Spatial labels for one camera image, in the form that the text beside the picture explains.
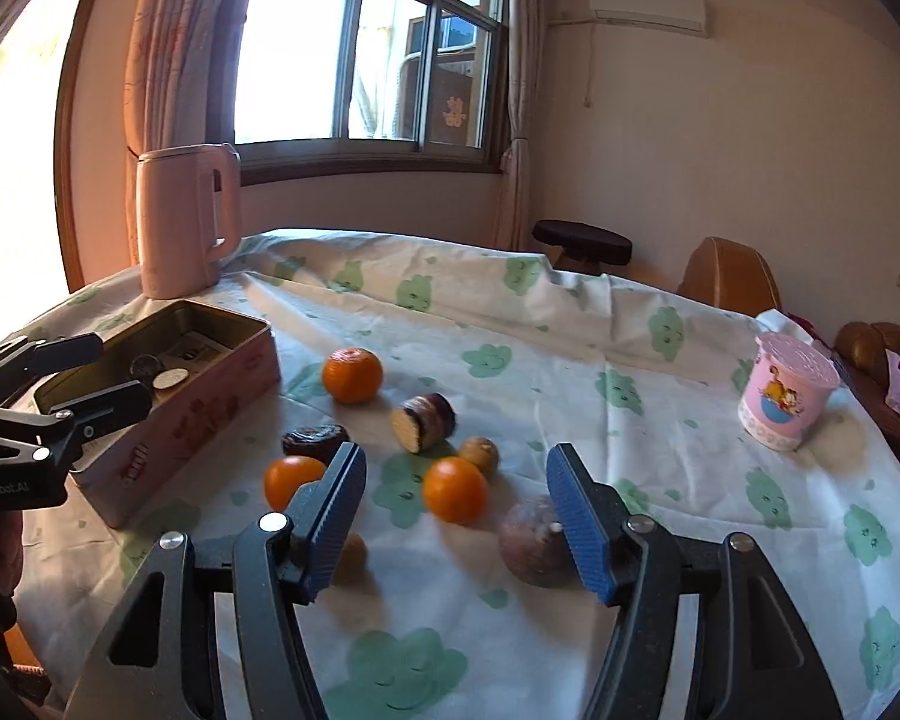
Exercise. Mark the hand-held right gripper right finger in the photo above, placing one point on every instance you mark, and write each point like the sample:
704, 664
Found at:
581, 525

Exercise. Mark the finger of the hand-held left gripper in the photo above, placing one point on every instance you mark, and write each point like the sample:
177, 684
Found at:
112, 405
67, 351

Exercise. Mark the brown round passion fruit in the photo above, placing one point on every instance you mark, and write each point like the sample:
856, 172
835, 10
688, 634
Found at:
529, 540

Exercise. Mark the wooden door frame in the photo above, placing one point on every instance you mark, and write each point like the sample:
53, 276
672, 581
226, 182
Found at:
67, 165

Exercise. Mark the narrow beige curtain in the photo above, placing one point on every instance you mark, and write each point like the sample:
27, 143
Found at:
521, 90

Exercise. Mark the brown leather sofa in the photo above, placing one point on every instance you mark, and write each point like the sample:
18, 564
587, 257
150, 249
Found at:
862, 345

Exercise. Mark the pink cartoon cup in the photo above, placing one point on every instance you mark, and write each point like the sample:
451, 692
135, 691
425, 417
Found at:
784, 397

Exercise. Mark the printed paper sheet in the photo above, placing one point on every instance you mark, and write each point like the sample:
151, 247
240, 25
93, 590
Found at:
195, 351

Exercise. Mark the large pink curtain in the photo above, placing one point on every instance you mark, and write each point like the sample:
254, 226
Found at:
172, 30

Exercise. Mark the dark glass jar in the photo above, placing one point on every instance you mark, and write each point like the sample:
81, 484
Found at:
424, 424

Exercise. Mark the sliding glass window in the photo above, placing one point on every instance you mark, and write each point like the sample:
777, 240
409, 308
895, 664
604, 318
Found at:
292, 52

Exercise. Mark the brown leather armchair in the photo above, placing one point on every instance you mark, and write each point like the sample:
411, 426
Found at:
727, 274

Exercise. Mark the red patterned cloth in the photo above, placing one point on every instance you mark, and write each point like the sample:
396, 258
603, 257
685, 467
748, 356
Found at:
806, 326

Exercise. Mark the white green-print tablecloth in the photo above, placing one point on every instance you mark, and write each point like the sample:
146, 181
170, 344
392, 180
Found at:
555, 420

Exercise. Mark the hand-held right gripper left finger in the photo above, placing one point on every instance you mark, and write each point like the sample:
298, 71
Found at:
337, 517

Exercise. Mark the pink metal tin box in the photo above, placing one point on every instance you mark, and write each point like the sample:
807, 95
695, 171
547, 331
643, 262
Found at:
195, 420

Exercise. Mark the dark round fruit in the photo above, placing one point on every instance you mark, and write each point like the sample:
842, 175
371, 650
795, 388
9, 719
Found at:
146, 369

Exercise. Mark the pink electric kettle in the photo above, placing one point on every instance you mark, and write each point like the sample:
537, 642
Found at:
172, 225

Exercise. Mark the dark round stool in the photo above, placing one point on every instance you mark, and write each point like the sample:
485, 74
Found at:
581, 236

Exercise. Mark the orange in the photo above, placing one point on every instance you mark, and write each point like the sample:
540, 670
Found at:
289, 480
456, 490
352, 375

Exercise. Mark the white air conditioner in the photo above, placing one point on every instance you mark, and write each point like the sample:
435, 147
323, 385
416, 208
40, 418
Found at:
649, 7

